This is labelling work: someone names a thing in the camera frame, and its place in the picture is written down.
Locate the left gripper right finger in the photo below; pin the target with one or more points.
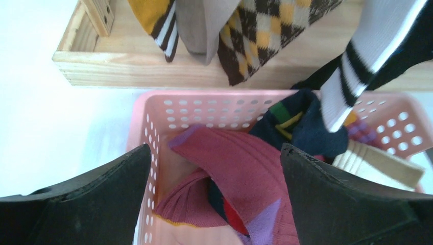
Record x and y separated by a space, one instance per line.
332 206

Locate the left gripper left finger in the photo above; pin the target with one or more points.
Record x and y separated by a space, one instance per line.
100 206

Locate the maroon purple striped sock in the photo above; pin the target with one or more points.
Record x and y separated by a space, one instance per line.
360 131

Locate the maroon yellow sock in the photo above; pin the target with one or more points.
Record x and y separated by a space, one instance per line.
238 181

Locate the navy green sock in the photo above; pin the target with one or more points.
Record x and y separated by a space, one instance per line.
297 120

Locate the pink perforated plastic basket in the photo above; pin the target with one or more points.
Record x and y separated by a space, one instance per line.
402 125

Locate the brown white striped sock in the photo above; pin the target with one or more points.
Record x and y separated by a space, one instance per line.
378 166

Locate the white black striped sock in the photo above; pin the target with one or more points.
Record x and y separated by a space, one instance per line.
383 27

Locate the brown argyle sock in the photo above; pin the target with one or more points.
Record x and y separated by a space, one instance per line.
258 30

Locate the mustard yellow sock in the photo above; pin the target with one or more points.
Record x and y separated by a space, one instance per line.
158 19

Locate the tan sock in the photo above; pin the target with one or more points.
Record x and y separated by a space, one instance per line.
199 23

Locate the wooden hanger rack frame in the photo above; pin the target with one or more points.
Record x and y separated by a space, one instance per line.
128 57

